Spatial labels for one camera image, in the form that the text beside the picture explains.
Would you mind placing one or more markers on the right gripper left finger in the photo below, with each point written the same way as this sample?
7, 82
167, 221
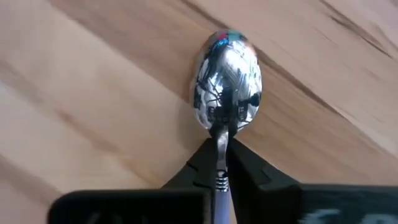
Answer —
140, 208

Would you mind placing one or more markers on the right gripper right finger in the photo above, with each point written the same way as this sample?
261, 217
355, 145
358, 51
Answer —
280, 205

